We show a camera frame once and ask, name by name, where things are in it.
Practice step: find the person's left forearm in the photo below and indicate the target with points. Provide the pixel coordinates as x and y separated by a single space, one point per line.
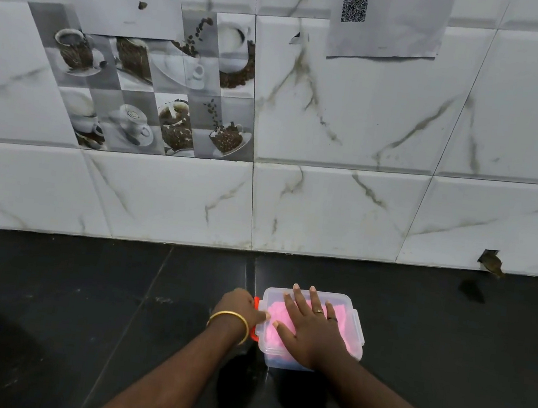
168 385

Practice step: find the transparent plastic box red latches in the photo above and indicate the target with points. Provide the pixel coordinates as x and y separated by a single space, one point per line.
279 361

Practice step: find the person's left hand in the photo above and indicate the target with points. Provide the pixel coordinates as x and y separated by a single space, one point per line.
237 302

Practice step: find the pink rubber glove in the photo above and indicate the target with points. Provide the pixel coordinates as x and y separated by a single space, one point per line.
348 331
277 312

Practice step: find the gold bangle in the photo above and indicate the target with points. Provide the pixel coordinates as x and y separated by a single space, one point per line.
231 314

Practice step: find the person's right hand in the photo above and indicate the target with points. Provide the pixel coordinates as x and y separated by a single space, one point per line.
316 339

